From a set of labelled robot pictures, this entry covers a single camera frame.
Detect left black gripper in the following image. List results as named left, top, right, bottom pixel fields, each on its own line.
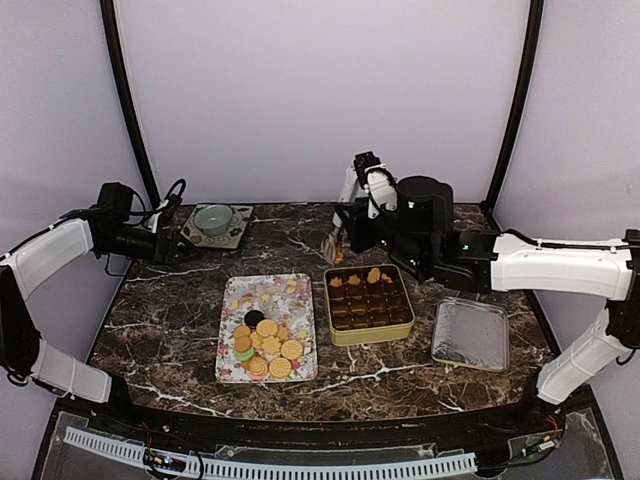
left=97, top=224, right=202, bottom=266

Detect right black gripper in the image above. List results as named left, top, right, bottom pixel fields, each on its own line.
left=335, top=196, right=431, bottom=274

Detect metal serving tongs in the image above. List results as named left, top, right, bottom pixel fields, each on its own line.
left=319, top=164, right=361, bottom=264

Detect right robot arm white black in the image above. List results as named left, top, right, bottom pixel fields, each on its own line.
left=334, top=166, right=639, bottom=434

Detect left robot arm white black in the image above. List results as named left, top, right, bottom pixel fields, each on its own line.
left=1, top=179, right=189, bottom=436

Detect floral square coaster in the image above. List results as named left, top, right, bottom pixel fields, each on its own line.
left=180, top=204, right=254, bottom=249

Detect green ceramic bowl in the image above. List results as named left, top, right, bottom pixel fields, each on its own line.
left=194, top=204, right=233, bottom=237

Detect gold cookie tin box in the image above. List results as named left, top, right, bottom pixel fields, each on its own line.
left=324, top=264, right=415, bottom=347

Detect black sandwich cookie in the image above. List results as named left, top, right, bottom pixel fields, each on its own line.
left=244, top=310, right=265, bottom=329

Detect brown round cookie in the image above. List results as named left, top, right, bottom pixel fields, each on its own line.
left=234, top=336, right=252, bottom=353

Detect floral rectangular tray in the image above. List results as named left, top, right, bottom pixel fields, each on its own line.
left=215, top=273, right=318, bottom=384

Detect silver tin lid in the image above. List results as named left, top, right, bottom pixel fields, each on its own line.
left=431, top=297, right=510, bottom=372

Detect green macaron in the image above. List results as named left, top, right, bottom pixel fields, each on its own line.
left=234, top=347, right=255, bottom=363

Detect swirl pink cookie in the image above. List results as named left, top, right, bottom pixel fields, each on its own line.
left=248, top=356, right=269, bottom=380

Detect round waffle cookie right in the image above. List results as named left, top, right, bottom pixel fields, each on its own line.
left=280, top=340, right=304, bottom=361

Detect round waffle cookie bottom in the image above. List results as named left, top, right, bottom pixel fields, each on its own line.
left=269, top=357, right=292, bottom=379

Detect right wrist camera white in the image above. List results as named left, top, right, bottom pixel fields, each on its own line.
left=354, top=151, right=397, bottom=220

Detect white cable duct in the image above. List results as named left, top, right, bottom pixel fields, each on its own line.
left=63, top=427, right=478, bottom=479

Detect left black frame post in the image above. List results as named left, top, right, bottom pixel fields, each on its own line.
left=99, top=0, right=161, bottom=207

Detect black frame post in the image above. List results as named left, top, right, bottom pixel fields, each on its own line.
left=480, top=0, right=545, bottom=218
left=99, top=0, right=161, bottom=207

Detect right black frame post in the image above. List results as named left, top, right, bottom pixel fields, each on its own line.
left=480, top=0, right=545, bottom=218

